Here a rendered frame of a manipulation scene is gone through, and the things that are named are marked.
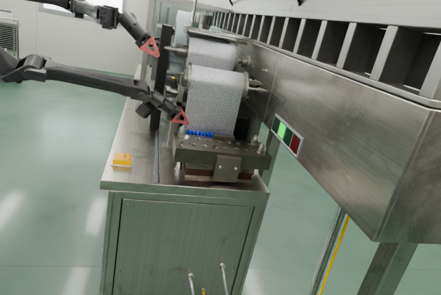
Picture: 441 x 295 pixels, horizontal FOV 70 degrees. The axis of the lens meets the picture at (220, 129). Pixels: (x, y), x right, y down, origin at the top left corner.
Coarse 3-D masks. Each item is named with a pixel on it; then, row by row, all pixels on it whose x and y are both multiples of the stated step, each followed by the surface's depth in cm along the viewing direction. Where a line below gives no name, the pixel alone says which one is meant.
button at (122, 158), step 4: (116, 152) 129; (116, 156) 126; (120, 156) 127; (124, 156) 127; (128, 156) 128; (116, 160) 124; (120, 160) 124; (124, 160) 124; (128, 160) 125; (116, 164) 124; (120, 164) 124; (124, 164) 125; (128, 164) 125
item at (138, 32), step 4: (136, 24) 122; (132, 28) 122; (136, 28) 122; (140, 28) 123; (128, 32) 124; (132, 32) 122; (136, 32) 122; (140, 32) 123; (144, 32) 124; (132, 36) 124; (136, 36) 123; (140, 36) 123; (144, 36) 121; (136, 40) 124; (144, 40) 126; (136, 44) 122
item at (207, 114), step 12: (192, 96) 134; (204, 96) 135; (192, 108) 135; (204, 108) 136; (216, 108) 138; (228, 108) 139; (192, 120) 137; (204, 120) 138; (216, 120) 140; (228, 120) 141; (216, 132) 142; (228, 132) 143
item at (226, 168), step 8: (216, 160) 124; (224, 160) 123; (232, 160) 124; (240, 160) 124; (216, 168) 124; (224, 168) 124; (232, 168) 125; (216, 176) 125; (224, 176) 126; (232, 176) 126
